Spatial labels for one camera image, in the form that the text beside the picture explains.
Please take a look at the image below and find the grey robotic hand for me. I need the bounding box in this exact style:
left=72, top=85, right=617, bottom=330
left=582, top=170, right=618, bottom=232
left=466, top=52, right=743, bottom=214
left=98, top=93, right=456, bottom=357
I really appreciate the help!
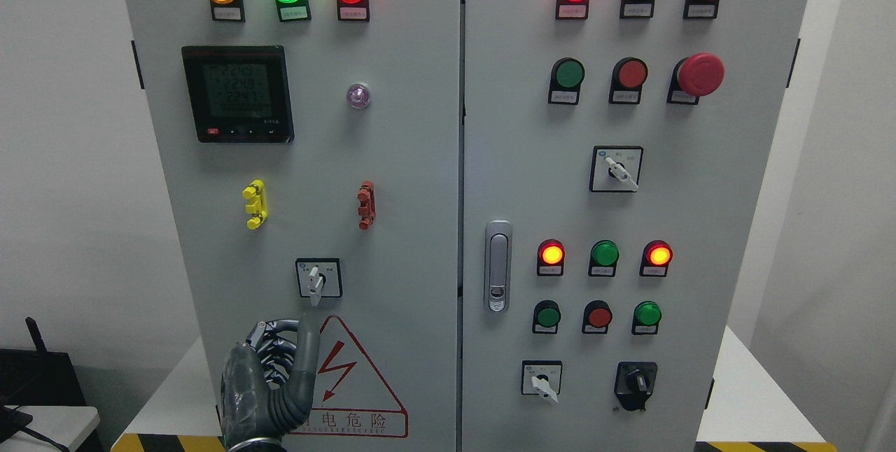
left=220, top=318, right=320, bottom=448

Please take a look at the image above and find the white rotary switch door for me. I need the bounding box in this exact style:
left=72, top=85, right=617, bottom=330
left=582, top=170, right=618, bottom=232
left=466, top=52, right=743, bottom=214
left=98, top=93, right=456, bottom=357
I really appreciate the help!
left=295, top=257, right=343, bottom=306

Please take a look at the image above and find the red triangle warning sticker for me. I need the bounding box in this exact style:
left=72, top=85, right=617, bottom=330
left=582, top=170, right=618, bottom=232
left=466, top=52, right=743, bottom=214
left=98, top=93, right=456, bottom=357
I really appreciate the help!
left=295, top=315, right=409, bottom=439

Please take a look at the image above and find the white platform with hazard stripe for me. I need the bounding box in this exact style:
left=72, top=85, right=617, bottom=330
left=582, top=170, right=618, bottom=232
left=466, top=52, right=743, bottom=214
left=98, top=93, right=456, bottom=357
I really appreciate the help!
left=113, top=329, right=834, bottom=451

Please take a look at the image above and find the yellow terminal connector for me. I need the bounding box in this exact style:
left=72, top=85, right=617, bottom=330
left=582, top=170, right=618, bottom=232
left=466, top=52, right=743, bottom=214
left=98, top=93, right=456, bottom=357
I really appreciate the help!
left=242, top=180, right=268, bottom=231

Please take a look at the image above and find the red terminal connector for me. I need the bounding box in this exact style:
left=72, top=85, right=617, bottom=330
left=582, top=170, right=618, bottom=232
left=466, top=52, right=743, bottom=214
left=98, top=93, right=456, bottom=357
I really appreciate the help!
left=356, top=181, right=377, bottom=231

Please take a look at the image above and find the black device with antenna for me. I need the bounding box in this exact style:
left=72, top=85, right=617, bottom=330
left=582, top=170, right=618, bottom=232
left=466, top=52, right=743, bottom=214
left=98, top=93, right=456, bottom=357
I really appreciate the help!
left=1, top=317, right=86, bottom=442

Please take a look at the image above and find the grey left cabinet door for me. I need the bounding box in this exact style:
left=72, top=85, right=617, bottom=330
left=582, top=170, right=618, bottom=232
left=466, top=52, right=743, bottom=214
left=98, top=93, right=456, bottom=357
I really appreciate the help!
left=126, top=0, right=461, bottom=451

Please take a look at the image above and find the grey cabinet door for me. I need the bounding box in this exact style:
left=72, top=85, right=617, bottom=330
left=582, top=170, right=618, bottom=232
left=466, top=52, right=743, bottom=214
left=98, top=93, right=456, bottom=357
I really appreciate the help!
left=126, top=0, right=461, bottom=451
left=461, top=0, right=806, bottom=451

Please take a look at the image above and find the green push button lower left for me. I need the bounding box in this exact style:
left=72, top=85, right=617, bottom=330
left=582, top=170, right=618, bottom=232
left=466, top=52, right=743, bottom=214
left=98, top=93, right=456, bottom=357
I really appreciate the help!
left=531, top=299, right=562, bottom=334

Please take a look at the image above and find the green push button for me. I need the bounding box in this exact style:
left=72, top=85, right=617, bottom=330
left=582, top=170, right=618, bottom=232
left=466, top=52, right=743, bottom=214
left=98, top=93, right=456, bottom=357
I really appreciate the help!
left=531, top=299, right=562, bottom=334
left=547, top=57, right=585, bottom=105
left=631, top=300, right=662, bottom=335

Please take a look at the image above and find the black digital power meter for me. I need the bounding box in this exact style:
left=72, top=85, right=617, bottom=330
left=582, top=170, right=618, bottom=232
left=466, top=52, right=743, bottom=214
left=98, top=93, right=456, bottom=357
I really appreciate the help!
left=181, top=45, right=294, bottom=143

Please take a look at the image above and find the small purple clear lamp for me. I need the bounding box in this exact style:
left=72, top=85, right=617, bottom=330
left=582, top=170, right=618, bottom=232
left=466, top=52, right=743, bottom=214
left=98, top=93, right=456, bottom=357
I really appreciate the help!
left=346, top=83, right=372, bottom=110

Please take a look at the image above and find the red lit lamp middle left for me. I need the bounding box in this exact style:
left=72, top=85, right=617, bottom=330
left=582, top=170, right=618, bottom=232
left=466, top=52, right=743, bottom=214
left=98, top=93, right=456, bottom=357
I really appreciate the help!
left=535, top=239, right=564, bottom=276

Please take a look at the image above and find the red push button lower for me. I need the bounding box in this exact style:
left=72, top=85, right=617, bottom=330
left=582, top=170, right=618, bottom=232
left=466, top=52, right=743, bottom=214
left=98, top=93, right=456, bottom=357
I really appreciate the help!
left=580, top=300, right=613, bottom=334

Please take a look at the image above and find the red push button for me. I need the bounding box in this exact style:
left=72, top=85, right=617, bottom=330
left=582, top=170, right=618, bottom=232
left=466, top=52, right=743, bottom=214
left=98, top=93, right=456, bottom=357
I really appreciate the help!
left=580, top=300, right=613, bottom=334
left=608, top=57, right=648, bottom=104

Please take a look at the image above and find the green lamp middle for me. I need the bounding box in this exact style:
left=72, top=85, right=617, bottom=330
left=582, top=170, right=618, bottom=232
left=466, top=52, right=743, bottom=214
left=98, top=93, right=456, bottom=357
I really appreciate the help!
left=588, top=239, right=619, bottom=277

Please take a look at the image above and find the green push button lower right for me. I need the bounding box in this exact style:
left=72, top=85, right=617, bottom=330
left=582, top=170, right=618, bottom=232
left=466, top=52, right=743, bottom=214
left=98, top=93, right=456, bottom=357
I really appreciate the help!
left=631, top=300, right=662, bottom=335

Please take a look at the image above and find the red lit lamp middle right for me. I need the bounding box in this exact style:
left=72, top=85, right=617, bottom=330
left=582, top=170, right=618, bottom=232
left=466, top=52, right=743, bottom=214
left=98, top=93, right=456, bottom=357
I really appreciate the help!
left=639, top=239, right=674, bottom=277

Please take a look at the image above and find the green push button upper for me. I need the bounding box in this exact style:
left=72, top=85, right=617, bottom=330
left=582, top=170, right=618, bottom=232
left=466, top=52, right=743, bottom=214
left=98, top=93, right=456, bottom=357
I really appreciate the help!
left=547, top=57, right=585, bottom=105

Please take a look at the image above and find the grey right cabinet door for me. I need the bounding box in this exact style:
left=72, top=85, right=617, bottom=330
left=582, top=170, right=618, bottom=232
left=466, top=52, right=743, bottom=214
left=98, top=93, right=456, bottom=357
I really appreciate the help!
left=461, top=0, right=806, bottom=451

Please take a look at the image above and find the red push button upper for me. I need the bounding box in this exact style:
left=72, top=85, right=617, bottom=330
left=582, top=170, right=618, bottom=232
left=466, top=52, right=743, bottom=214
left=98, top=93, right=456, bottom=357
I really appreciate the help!
left=608, top=57, right=648, bottom=104

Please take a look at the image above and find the red emergency stop button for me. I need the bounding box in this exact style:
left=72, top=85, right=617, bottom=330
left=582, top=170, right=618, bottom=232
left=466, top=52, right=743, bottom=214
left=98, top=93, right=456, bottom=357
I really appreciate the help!
left=666, top=52, right=725, bottom=106

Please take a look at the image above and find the white rotary switch lower right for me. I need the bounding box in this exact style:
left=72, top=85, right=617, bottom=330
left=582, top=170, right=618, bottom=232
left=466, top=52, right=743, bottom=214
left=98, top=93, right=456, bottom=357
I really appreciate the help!
left=519, top=360, right=563, bottom=404

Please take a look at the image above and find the white rotary switch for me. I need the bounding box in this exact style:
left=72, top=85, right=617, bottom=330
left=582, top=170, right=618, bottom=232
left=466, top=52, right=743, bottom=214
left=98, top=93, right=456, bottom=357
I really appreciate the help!
left=519, top=360, right=563, bottom=404
left=589, top=146, right=644, bottom=192

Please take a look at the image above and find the silver door handle lock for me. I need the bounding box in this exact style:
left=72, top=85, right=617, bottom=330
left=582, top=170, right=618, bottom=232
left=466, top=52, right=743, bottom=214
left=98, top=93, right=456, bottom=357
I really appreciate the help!
left=484, top=220, right=512, bottom=313

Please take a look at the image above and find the black rotary selector switch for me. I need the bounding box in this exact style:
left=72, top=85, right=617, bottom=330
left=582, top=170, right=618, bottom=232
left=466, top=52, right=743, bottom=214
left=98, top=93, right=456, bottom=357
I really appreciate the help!
left=614, top=362, right=658, bottom=411

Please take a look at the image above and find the white rotary switch upper right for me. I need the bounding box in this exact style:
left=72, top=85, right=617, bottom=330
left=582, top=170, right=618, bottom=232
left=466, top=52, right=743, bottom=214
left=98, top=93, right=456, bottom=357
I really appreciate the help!
left=589, top=146, right=644, bottom=192

